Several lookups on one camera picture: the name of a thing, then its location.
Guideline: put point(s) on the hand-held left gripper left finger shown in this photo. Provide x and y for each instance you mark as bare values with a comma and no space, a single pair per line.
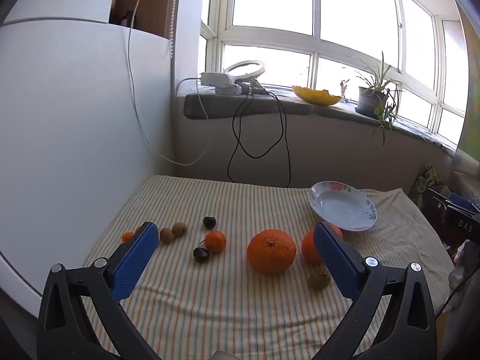
135,262

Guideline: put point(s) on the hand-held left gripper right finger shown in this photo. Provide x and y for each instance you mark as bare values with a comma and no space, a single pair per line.
337,262

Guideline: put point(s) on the dark plum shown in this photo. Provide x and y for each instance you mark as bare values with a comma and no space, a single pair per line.
201,255
209,222

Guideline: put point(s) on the greenish brown fruit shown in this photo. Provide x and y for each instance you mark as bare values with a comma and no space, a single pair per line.
318,280

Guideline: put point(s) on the small tangerine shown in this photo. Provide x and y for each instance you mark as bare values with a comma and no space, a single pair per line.
127,237

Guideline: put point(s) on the medium orange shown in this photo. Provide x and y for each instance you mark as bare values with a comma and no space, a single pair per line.
309,247

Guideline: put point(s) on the brown longan fruit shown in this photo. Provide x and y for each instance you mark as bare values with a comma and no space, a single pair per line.
167,235
180,228

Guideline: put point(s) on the floral white plate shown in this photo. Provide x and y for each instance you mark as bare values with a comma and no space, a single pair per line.
341,206

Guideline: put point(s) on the large orange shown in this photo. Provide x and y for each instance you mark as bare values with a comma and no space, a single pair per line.
270,251

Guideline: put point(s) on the tangerine with stem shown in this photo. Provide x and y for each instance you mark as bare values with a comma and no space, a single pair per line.
215,242

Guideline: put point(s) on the striped cloth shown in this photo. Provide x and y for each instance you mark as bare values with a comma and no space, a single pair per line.
225,307

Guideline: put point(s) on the green patterned bag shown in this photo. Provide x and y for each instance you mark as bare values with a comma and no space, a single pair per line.
427,180

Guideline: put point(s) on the white plastic bag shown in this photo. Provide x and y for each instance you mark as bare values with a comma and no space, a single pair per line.
463,270

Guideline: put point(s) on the black box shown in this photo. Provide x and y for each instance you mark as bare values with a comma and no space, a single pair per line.
463,225

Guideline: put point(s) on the white refrigerator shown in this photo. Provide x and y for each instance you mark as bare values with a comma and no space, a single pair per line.
75,120

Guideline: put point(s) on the potted spider plant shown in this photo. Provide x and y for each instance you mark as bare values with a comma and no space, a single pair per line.
369,101

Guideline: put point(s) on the yellow bowl on sill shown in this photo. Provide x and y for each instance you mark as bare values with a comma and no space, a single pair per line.
311,95

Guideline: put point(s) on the small flower figure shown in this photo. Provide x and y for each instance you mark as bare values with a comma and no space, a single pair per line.
344,90

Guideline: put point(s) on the grey windowsill cloth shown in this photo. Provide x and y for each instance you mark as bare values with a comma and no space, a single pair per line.
217,107

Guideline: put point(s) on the white headset device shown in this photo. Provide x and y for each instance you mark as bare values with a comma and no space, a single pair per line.
213,79

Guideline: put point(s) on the brown wooden wardrobe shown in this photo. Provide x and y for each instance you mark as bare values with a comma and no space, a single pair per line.
150,3

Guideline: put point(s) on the white window frame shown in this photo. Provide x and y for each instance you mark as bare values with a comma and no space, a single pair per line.
315,45

